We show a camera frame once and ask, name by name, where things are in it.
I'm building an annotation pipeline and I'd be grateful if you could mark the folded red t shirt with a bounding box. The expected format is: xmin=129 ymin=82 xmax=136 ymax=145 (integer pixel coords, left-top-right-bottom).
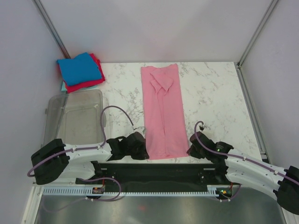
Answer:
xmin=59 ymin=53 xmax=106 ymax=86

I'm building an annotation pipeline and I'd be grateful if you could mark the right aluminium frame post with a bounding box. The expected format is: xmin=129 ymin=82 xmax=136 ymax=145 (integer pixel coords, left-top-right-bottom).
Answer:
xmin=235 ymin=0 xmax=280 ymax=70

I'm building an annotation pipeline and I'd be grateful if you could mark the pink t shirt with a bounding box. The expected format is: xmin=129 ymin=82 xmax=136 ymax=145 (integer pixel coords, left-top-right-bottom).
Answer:
xmin=141 ymin=64 xmax=189 ymax=160

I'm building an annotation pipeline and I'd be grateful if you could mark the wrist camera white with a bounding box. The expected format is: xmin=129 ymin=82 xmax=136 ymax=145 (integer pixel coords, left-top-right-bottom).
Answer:
xmin=133 ymin=126 xmax=146 ymax=136
xmin=199 ymin=125 xmax=210 ymax=131

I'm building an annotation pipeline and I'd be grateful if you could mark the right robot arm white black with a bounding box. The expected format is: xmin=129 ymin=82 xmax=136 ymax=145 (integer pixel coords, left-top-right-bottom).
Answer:
xmin=188 ymin=132 xmax=299 ymax=215

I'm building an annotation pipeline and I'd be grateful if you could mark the clear plastic bin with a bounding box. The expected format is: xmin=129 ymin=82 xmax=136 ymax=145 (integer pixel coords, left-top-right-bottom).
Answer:
xmin=43 ymin=89 xmax=103 ymax=145

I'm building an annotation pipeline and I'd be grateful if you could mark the left aluminium frame post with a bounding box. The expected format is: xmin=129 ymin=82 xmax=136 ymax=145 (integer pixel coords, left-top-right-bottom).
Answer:
xmin=32 ymin=0 xmax=70 ymax=59

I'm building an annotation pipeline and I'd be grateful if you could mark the white slotted cable duct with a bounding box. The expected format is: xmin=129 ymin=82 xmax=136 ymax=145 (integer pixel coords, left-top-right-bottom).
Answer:
xmin=42 ymin=185 xmax=234 ymax=198

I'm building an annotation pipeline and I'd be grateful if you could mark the folded teal t shirt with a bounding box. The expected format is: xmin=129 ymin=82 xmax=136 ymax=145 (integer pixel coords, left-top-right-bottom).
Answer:
xmin=61 ymin=81 xmax=96 ymax=93

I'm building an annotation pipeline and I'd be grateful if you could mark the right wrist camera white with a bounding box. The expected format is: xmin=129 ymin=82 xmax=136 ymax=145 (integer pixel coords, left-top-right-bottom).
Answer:
xmin=199 ymin=125 xmax=210 ymax=131

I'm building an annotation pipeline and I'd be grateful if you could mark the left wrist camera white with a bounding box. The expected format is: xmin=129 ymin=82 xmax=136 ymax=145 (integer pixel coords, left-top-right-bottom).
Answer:
xmin=133 ymin=126 xmax=146 ymax=136

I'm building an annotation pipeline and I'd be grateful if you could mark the aluminium frame post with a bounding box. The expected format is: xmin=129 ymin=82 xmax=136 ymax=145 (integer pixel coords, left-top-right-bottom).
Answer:
xmin=235 ymin=0 xmax=280 ymax=70
xmin=32 ymin=0 xmax=70 ymax=59

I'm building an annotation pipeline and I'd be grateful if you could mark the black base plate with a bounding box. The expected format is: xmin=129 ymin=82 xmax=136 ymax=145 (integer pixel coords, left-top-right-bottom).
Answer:
xmin=86 ymin=162 xmax=231 ymax=193

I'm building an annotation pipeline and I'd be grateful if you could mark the folded blue t shirt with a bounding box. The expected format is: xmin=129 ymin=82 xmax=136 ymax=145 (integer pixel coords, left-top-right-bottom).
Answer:
xmin=57 ymin=53 xmax=102 ymax=86

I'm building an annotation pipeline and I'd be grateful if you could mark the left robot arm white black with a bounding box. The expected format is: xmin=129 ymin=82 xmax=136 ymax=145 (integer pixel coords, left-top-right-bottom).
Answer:
xmin=28 ymin=132 xmax=149 ymax=185

